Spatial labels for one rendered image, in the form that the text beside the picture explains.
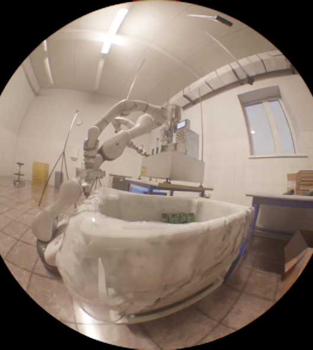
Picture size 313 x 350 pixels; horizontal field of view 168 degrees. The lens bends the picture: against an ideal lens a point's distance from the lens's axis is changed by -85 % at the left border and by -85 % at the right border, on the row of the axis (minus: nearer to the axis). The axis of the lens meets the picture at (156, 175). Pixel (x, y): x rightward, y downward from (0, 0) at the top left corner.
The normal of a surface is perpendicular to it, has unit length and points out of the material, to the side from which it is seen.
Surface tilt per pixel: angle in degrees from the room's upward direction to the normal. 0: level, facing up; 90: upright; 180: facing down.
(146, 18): 180
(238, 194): 90
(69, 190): 90
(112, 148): 90
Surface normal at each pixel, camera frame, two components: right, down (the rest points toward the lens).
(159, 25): -0.12, 0.99
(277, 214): -0.84, -0.14
